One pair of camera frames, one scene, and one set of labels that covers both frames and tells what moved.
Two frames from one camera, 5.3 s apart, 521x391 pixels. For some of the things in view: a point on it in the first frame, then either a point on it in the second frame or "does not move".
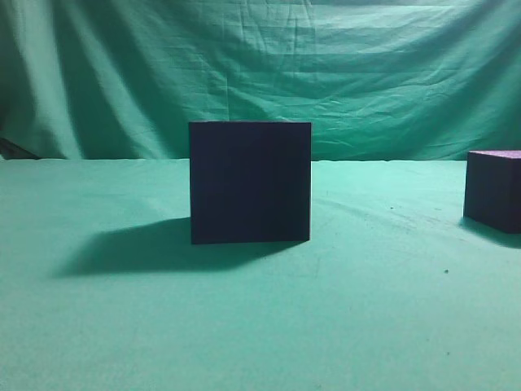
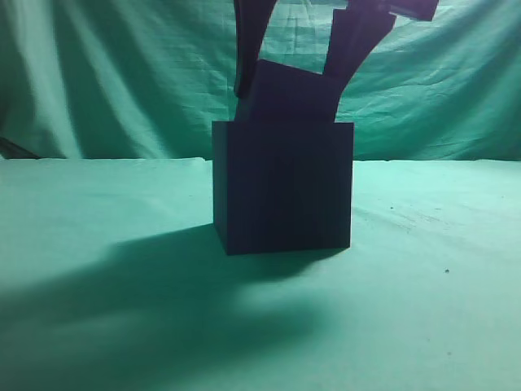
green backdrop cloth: [378, 80] does not move
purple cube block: [492, 189] -> [285, 94]
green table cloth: [102, 289] does not move
